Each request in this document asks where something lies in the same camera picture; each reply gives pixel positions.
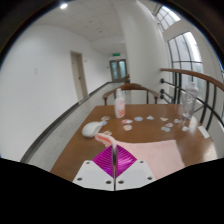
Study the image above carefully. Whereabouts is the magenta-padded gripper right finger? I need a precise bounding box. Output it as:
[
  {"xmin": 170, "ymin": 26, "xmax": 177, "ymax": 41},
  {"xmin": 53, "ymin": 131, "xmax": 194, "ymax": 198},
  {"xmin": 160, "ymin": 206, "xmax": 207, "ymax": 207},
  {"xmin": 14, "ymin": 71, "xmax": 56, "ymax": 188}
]
[{"xmin": 114, "ymin": 145, "xmax": 157, "ymax": 191}]

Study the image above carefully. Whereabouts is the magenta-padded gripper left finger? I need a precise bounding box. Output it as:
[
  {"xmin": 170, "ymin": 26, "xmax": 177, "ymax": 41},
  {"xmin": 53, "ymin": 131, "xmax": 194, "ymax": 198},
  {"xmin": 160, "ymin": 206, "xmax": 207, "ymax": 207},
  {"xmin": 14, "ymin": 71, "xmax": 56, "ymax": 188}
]
[{"xmin": 72, "ymin": 145, "xmax": 116, "ymax": 191}]

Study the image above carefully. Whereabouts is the pink towel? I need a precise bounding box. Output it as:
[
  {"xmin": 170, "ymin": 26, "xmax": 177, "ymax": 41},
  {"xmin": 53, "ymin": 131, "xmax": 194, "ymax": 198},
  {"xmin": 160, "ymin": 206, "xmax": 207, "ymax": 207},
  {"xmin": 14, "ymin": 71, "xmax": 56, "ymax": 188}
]
[{"xmin": 94, "ymin": 132, "xmax": 186, "ymax": 181}]

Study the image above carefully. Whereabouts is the white computer mouse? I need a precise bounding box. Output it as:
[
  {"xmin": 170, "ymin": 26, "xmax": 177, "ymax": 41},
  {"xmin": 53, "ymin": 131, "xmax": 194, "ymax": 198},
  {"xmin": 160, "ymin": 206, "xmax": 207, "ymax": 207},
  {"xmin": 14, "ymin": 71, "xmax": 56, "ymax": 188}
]
[{"xmin": 81, "ymin": 120, "xmax": 104, "ymax": 139}]

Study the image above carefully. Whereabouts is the white bottle with pink label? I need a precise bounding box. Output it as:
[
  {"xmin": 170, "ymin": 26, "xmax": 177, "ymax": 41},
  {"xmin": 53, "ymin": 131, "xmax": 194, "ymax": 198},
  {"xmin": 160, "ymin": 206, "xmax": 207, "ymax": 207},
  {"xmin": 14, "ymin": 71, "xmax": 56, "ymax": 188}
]
[{"xmin": 113, "ymin": 88, "xmax": 127, "ymax": 119}]

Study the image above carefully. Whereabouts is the white paper card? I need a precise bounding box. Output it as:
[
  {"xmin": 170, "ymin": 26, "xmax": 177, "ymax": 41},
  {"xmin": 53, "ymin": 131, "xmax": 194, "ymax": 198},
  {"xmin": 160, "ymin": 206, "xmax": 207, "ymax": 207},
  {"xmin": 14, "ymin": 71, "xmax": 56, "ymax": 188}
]
[{"xmin": 197, "ymin": 125, "xmax": 211, "ymax": 140}]

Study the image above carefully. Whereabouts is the wooden armchair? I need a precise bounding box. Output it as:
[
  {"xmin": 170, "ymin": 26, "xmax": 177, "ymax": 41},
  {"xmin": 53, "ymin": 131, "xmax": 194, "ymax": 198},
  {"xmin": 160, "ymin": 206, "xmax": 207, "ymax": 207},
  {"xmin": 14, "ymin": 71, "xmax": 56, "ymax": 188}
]
[{"xmin": 102, "ymin": 82, "xmax": 160, "ymax": 106}]

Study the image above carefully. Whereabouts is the clear plastic bottle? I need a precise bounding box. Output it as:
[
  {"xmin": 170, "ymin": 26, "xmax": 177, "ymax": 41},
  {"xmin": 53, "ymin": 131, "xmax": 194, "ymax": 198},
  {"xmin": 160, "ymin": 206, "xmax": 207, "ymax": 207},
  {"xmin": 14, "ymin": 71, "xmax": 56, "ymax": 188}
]
[{"xmin": 182, "ymin": 82, "xmax": 200, "ymax": 120}]

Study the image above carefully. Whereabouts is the white single door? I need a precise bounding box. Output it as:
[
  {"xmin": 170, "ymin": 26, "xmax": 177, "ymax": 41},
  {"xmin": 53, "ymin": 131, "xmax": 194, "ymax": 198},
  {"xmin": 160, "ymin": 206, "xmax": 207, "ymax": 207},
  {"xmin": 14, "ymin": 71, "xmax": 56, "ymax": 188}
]
[{"xmin": 69, "ymin": 50, "xmax": 90, "ymax": 102}]

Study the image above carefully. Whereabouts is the glazed double door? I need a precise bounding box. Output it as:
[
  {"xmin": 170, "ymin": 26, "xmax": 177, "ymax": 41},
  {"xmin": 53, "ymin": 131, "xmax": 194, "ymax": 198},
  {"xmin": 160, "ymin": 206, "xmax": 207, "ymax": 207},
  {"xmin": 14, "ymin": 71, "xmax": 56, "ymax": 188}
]
[{"xmin": 109, "ymin": 58, "xmax": 128, "ymax": 83}]

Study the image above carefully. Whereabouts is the wood-topped black metal railing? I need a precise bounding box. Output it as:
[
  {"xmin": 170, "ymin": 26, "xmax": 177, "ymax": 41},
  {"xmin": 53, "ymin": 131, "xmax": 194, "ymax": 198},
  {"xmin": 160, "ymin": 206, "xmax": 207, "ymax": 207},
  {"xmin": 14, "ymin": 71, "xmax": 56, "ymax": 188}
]
[{"xmin": 159, "ymin": 67, "xmax": 224, "ymax": 134}]

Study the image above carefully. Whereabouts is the large dark-framed window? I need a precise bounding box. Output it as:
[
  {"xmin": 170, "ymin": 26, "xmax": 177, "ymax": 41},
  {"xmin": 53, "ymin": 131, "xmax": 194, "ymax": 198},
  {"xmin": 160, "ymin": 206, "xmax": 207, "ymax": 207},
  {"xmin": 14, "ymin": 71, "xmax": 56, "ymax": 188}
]
[{"xmin": 154, "ymin": 4, "xmax": 224, "ymax": 101}]

